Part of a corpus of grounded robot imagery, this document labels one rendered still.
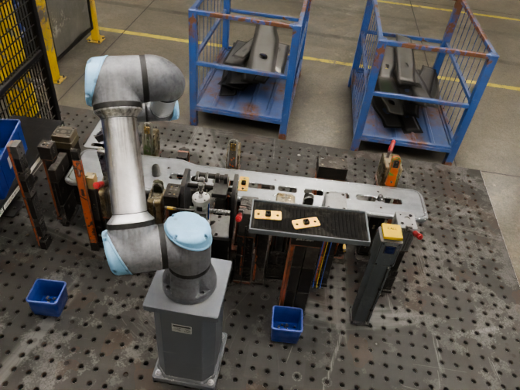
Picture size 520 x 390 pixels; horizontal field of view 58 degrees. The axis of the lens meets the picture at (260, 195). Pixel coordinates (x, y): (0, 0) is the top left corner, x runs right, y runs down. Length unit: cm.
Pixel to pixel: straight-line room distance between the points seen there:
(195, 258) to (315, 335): 71
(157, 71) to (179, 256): 45
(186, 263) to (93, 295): 73
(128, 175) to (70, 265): 87
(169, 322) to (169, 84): 64
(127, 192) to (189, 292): 32
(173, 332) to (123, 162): 52
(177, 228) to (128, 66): 40
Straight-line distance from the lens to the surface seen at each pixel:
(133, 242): 118
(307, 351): 174
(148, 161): 195
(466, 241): 233
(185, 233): 118
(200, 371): 158
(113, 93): 119
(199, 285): 129
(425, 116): 429
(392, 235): 152
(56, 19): 472
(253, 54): 399
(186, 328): 139
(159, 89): 121
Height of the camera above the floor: 217
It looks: 41 degrees down
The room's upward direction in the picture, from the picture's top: 6 degrees clockwise
